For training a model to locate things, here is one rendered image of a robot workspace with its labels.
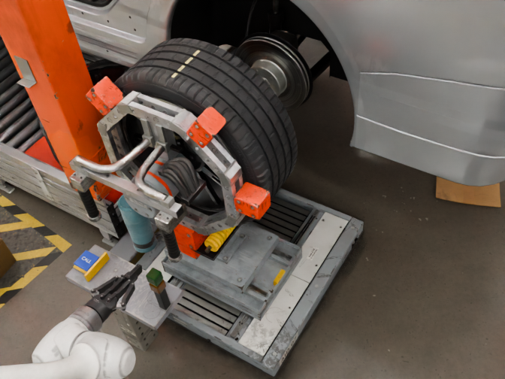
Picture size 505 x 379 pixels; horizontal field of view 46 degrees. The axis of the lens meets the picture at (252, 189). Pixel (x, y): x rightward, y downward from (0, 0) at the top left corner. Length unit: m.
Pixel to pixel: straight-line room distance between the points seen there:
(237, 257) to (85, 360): 1.07
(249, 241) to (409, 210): 0.85
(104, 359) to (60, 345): 0.16
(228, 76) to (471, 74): 0.70
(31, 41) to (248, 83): 0.66
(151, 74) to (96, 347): 0.81
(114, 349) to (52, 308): 1.26
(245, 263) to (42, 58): 1.13
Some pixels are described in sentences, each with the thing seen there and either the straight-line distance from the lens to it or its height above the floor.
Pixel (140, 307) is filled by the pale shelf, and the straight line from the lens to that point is 2.17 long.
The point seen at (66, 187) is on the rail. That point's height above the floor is 0.34.
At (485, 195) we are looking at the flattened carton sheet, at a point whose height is 0.01.
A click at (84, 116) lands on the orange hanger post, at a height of 0.92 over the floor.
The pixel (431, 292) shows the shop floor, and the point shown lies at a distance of 2.70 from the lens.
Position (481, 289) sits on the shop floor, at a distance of 2.76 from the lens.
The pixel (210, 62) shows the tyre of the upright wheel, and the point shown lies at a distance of 1.85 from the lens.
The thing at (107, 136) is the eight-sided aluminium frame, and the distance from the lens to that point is 2.06.
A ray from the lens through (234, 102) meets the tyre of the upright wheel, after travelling 1.79.
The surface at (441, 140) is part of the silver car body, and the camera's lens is 1.97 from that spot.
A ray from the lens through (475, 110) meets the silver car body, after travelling 1.86.
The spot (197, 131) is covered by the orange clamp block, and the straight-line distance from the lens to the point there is 1.70.
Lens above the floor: 2.26
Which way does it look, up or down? 48 degrees down
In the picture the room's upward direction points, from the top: 7 degrees counter-clockwise
